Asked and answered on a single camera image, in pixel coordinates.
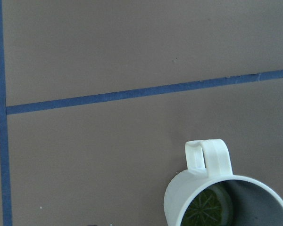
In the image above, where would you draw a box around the white mug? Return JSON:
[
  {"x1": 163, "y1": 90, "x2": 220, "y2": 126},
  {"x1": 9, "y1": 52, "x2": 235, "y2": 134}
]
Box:
[{"x1": 164, "y1": 139, "x2": 283, "y2": 226}]

